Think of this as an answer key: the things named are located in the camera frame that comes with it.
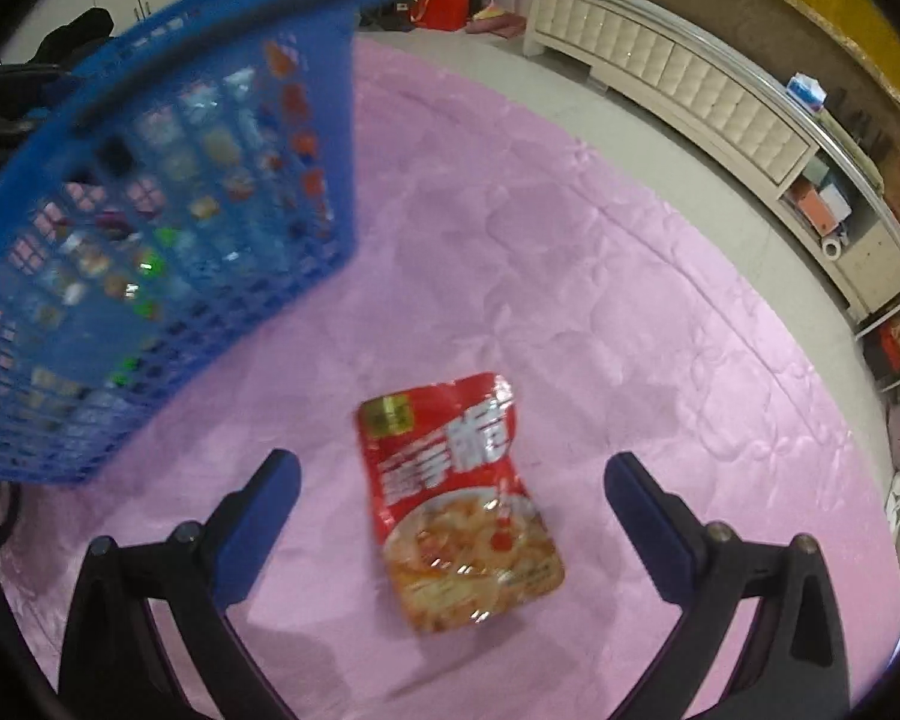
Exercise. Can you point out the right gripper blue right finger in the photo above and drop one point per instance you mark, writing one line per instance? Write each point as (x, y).
(668, 538)

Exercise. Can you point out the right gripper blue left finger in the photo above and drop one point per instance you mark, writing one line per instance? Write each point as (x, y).
(232, 546)

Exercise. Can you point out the red snack pouch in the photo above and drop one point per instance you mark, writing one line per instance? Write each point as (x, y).
(462, 539)

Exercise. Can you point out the white metal shelf rack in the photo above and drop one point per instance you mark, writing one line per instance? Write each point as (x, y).
(880, 343)

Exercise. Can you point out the blue plastic basket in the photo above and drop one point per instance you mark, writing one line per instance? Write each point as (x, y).
(197, 176)

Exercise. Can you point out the pink quilted tablecloth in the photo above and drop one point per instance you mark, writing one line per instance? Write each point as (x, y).
(489, 241)

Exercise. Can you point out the white TV cabinet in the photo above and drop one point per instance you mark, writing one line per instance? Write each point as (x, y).
(742, 118)

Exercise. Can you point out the tissue box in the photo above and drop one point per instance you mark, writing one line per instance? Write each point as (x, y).
(807, 90)

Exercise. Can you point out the red bag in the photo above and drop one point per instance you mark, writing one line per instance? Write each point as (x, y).
(441, 15)

